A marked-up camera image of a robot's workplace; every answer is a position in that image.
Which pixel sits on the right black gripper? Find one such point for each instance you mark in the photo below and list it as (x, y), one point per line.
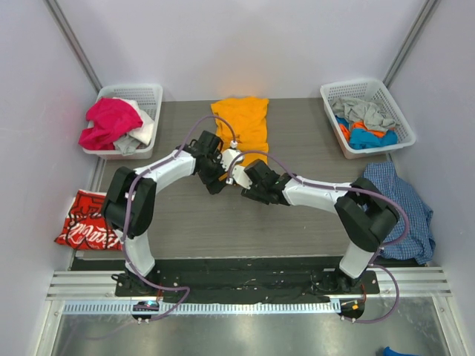
(254, 190)

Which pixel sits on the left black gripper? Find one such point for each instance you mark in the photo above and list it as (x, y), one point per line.
(214, 178)

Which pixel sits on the orange yellow t shirt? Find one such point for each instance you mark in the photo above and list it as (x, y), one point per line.
(247, 116)

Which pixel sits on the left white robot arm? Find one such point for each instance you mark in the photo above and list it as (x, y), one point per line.
(130, 199)

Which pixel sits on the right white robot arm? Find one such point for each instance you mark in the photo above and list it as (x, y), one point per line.
(367, 220)

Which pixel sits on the left white plastic basket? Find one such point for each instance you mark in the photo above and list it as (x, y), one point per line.
(149, 99)

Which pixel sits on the white plastic basket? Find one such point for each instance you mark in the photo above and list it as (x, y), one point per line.
(149, 99)
(367, 89)

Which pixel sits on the white grey garment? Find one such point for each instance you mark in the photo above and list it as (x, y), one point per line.
(131, 141)

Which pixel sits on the pink t shirt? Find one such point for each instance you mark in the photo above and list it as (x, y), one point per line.
(111, 119)

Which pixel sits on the blue t shirt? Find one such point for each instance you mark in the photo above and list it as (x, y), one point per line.
(359, 137)

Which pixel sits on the grey t shirt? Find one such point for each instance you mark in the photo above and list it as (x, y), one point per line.
(372, 114)

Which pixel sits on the right white plastic basket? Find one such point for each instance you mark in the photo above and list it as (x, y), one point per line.
(367, 89)

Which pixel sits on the red white printed t shirt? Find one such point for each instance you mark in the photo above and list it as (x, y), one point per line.
(85, 228)

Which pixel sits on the blue checkered shirt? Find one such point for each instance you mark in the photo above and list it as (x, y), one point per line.
(419, 243)

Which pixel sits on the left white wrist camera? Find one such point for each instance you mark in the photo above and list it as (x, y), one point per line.
(228, 157)

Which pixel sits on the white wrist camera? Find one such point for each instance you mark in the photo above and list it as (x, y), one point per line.
(228, 157)
(238, 176)

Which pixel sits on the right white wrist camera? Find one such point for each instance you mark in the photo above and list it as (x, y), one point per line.
(238, 176)

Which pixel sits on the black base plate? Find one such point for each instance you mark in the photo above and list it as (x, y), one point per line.
(273, 272)

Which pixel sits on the white slotted cable duct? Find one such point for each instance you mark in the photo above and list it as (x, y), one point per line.
(103, 307)

